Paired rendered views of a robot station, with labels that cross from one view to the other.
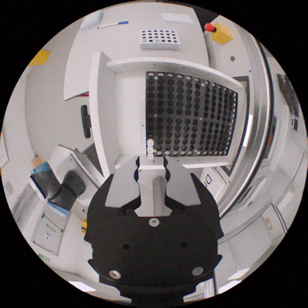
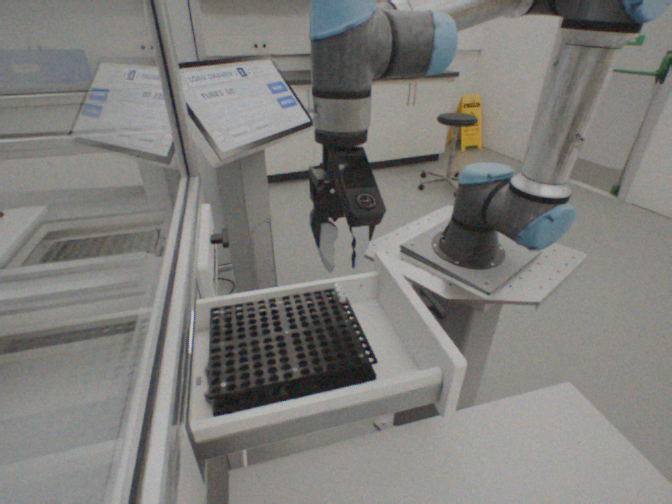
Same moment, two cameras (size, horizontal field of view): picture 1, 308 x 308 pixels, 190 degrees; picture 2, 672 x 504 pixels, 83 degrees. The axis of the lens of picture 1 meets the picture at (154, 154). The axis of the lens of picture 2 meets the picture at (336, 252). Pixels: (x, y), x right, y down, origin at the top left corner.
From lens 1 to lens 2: 48 cm
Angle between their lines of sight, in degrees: 33
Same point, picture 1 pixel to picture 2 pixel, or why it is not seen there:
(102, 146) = (395, 279)
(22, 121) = not seen: outside the picture
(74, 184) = (461, 241)
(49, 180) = (507, 220)
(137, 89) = (382, 374)
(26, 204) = (543, 143)
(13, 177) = not seen: outside the picture
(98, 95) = (420, 317)
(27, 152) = not seen: outside the picture
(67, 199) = (465, 205)
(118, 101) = (404, 355)
